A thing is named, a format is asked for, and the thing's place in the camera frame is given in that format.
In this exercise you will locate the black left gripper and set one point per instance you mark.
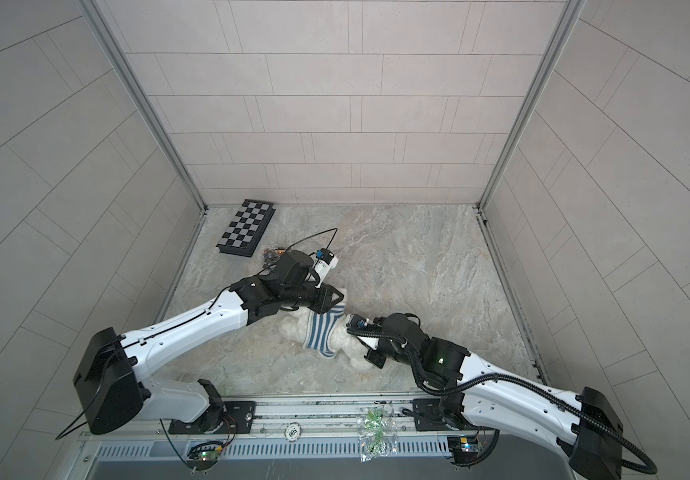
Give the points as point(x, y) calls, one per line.
point(326, 294)

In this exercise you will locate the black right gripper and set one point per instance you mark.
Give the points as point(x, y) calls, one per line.
point(371, 356)

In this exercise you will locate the blue white striped shirt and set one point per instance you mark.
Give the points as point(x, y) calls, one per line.
point(319, 330)

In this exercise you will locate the white teddy bear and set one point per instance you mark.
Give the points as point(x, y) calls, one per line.
point(293, 327)

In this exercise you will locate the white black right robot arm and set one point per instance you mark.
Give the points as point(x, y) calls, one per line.
point(474, 393)

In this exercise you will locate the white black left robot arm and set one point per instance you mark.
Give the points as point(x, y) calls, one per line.
point(115, 379)

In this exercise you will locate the clear bag of toy bricks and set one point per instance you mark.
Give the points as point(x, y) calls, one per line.
point(271, 256)

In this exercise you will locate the clear bag of green parts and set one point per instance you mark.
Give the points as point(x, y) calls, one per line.
point(377, 434)

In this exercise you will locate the folded black white chessboard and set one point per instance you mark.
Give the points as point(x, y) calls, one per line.
point(246, 228)

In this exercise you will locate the right green circuit board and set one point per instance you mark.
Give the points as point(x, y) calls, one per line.
point(465, 451)

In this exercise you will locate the green circuit board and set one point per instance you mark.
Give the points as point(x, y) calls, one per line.
point(465, 451)
point(206, 454)

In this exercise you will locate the left green circuit board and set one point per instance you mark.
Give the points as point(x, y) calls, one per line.
point(206, 454)

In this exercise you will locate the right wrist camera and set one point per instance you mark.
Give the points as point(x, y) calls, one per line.
point(365, 332)

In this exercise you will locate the aluminium corner post left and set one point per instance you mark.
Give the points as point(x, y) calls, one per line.
point(110, 46)

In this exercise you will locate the aluminium corner post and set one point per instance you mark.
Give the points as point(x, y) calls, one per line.
point(110, 46)
point(560, 36)

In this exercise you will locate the aluminium corner post right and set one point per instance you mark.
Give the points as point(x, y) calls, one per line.
point(560, 36)

